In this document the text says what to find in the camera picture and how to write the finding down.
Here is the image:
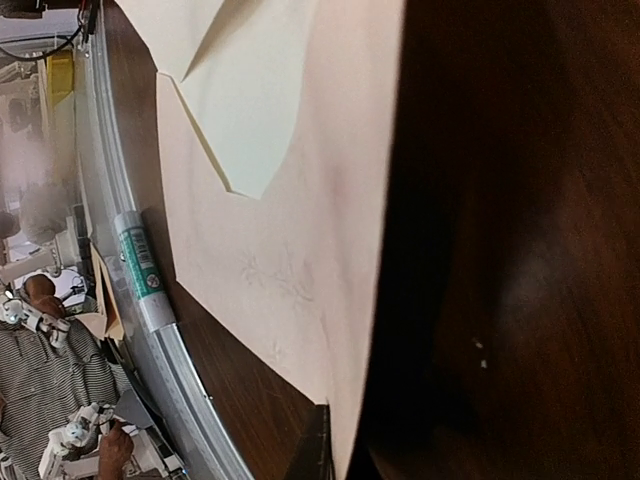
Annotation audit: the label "left black cable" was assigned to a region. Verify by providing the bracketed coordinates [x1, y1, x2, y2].
[0, 19, 84, 64]

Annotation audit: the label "aluminium front rail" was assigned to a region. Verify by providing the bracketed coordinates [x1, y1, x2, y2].
[79, 1, 252, 479]

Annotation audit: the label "yellow plastic bin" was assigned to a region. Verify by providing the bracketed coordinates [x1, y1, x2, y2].
[46, 50, 74, 108]

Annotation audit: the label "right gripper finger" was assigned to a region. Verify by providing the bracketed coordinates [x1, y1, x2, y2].
[284, 404, 335, 480]

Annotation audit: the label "cream letter paper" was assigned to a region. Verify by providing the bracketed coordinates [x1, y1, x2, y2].
[118, 1, 317, 199]

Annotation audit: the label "beige envelope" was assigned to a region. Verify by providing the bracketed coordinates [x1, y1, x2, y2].
[156, 1, 405, 479]

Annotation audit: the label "spare envelopes on desk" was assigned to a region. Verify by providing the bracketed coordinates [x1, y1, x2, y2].
[90, 244, 125, 342]

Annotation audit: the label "green white glue stick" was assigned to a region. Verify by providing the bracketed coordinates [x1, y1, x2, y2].
[114, 210, 176, 332]

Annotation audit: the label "person in striped shirt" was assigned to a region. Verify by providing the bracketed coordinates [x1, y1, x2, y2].
[0, 272, 136, 480]

